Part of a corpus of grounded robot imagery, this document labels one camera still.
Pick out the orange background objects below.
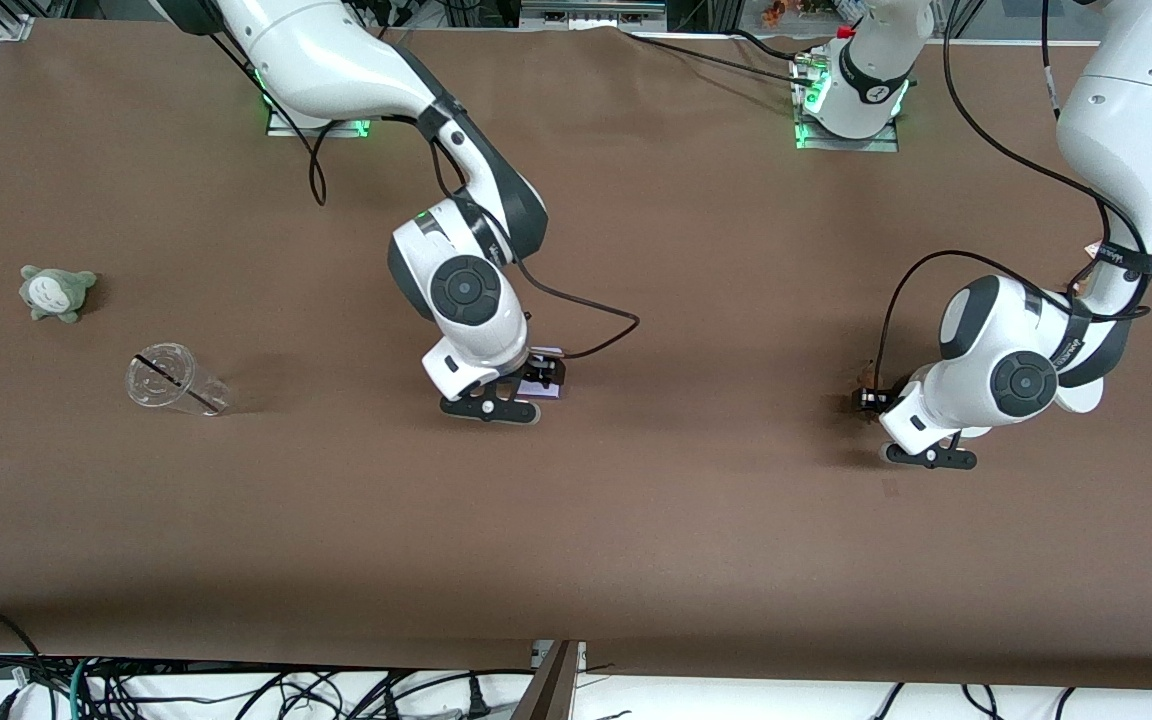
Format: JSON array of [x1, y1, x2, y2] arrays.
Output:
[[761, 0, 837, 26]]

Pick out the grey green plush toy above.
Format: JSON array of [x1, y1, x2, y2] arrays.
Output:
[[19, 264, 98, 324]]

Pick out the silver metal device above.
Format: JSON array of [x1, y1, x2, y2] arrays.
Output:
[[521, 0, 667, 26]]

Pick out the brown table cover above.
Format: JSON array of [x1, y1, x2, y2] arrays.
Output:
[[0, 20, 1152, 691]]

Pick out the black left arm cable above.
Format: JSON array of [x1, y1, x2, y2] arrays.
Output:
[[874, 0, 1152, 393]]

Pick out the brown wooden post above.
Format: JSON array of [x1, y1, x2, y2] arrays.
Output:
[[511, 640, 582, 720]]

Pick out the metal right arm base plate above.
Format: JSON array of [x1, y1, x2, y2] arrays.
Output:
[[266, 108, 373, 139]]

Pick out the metal bracket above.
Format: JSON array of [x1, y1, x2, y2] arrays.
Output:
[[531, 640, 587, 673]]

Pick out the black straw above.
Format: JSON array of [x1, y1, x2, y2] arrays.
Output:
[[134, 354, 221, 413]]

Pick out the black cable on table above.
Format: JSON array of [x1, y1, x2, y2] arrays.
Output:
[[731, 28, 817, 61], [619, 28, 817, 91]]

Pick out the clear plastic cup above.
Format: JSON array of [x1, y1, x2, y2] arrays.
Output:
[[125, 342, 234, 418]]

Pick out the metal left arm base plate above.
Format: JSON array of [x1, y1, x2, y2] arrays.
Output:
[[793, 120, 900, 153]]

